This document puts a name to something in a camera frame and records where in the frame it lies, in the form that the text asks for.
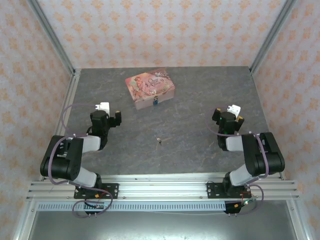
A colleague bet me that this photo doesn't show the right controller circuit board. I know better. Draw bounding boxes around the right controller circuit board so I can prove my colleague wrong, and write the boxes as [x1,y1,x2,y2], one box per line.
[234,192,256,209]

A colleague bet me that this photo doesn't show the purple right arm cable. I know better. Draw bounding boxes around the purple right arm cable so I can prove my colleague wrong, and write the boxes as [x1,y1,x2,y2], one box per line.
[204,116,272,187]

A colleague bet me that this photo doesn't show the aluminium table side rail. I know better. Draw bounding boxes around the aluminium table side rail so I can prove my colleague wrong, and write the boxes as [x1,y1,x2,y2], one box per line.
[249,66,286,180]
[55,69,81,181]

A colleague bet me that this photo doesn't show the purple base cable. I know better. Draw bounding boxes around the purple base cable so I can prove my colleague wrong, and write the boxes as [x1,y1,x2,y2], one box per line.
[228,184,265,217]
[72,191,114,218]

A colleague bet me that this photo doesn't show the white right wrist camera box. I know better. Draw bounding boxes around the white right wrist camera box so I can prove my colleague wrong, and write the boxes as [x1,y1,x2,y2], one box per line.
[226,104,241,116]

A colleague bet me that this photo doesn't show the grey slotted cable duct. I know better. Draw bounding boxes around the grey slotted cable duct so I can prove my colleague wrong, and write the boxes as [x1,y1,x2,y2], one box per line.
[37,202,227,212]

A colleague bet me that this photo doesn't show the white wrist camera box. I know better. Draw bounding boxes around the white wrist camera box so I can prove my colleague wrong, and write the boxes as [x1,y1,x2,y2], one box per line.
[226,104,241,116]
[95,101,111,115]

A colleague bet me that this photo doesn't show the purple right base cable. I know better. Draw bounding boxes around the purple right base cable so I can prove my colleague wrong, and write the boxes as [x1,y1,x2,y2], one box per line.
[228,184,265,217]

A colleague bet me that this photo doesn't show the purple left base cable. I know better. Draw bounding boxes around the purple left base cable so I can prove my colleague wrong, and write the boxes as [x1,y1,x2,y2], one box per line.
[72,191,114,218]

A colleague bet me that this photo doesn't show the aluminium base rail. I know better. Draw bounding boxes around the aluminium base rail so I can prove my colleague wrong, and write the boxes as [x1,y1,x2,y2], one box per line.
[26,174,300,201]

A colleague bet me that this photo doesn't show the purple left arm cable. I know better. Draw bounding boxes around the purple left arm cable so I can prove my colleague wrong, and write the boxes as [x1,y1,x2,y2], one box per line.
[48,103,100,187]

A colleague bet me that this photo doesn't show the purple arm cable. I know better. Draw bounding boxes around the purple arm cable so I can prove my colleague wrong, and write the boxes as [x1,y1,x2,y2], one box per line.
[204,116,272,187]
[48,103,100,187]

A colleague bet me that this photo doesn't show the controller circuit board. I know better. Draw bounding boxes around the controller circuit board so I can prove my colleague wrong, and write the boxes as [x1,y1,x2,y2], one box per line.
[86,197,111,210]
[234,192,256,209]

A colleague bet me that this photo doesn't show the pink floral tin box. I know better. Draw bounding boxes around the pink floral tin box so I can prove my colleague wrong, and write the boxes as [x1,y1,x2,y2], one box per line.
[124,66,176,111]

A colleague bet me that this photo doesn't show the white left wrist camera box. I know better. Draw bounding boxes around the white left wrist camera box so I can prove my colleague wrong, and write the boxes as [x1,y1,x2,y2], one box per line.
[95,101,111,115]

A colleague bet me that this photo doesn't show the left controller circuit board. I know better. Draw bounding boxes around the left controller circuit board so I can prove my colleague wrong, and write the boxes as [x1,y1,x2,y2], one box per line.
[86,197,111,210]

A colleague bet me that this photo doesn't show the aluminium frame post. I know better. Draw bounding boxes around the aluminium frame post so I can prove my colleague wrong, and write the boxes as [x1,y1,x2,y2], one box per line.
[249,0,297,74]
[26,0,76,76]

